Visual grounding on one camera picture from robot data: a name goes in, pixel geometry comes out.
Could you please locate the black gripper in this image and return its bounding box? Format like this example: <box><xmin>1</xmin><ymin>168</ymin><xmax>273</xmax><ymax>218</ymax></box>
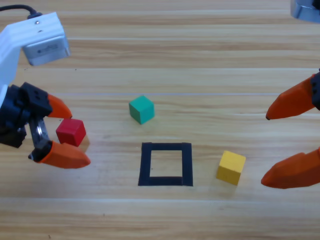
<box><xmin>265</xmin><ymin>67</ymin><xmax>320</xmax><ymax>121</ymax></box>
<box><xmin>0</xmin><ymin>82</ymin><xmax>91</xmax><ymax>170</ymax></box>

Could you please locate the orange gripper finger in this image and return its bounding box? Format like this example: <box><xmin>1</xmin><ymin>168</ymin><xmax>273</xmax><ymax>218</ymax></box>
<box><xmin>260</xmin><ymin>146</ymin><xmax>320</xmax><ymax>190</ymax></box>

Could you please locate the red wooden cube block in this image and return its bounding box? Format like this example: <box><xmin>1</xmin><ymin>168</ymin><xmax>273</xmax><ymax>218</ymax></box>
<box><xmin>55</xmin><ymin>118</ymin><xmax>87</xmax><ymax>148</ymax></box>

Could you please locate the yellow wooden cube block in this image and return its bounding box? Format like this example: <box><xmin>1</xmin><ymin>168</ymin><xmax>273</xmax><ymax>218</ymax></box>
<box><xmin>215</xmin><ymin>150</ymin><xmax>247</xmax><ymax>186</ymax></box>

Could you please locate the green wooden cube block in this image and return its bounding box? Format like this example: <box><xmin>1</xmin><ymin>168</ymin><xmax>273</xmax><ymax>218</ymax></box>
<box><xmin>128</xmin><ymin>95</ymin><xmax>155</xmax><ymax>125</ymax></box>

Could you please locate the black tape square outline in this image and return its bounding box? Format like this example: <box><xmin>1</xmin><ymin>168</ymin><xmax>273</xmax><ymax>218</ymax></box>
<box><xmin>137</xmin><ymin>141</ymin><xmax>194</xmax><ymax>187</ymax></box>

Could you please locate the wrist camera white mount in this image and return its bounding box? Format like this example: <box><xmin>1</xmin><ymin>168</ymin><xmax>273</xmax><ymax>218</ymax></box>
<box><xmin>290</xmin><ymin>0</ymin><xmax>320</xmax><ymax>25</ymax></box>
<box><xmin>0</xmin><ymin>11</ymin><xmax>72</xmax><ymax>107</ymax></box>

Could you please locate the thick black camera cable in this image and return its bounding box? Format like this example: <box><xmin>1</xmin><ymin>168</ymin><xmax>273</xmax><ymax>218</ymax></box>
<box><xmin>0</xmin><ymin>5</ymin><xmax>43</xmax><ymax>20</ymax></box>

